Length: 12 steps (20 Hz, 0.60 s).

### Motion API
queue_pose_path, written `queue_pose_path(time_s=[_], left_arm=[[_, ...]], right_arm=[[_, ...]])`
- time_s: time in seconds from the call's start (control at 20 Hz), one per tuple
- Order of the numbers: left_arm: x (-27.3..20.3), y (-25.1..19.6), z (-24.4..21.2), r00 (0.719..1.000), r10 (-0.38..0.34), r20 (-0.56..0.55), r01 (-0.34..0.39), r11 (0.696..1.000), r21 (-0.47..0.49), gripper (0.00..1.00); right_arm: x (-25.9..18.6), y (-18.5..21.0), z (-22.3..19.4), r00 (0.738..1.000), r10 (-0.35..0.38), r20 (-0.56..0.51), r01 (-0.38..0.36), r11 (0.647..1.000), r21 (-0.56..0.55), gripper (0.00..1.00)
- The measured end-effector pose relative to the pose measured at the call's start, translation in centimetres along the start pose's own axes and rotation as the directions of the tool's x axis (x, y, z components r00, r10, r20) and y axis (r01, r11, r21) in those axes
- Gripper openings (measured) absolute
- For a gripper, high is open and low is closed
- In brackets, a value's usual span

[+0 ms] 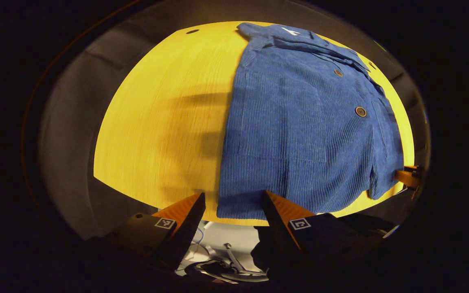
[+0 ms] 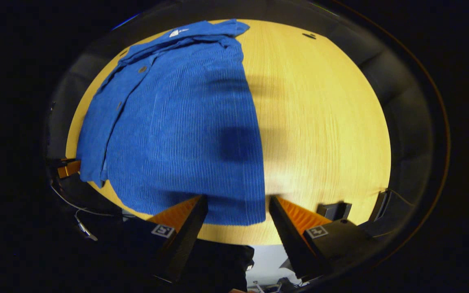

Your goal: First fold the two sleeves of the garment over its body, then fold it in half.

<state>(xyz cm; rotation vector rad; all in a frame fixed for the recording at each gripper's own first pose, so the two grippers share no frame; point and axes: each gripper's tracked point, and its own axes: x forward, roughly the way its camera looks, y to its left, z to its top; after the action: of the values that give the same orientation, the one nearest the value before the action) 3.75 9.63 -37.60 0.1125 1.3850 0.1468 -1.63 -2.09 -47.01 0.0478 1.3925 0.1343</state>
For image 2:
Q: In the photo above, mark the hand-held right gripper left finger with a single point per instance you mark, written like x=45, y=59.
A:
x=185, y=244

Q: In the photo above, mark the black table bracket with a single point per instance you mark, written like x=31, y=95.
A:
x=334, y=211

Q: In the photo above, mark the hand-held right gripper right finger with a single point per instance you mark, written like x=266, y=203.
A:
x=287, y=240

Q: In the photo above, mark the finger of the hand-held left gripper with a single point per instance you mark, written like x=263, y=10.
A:
x=69, y=169

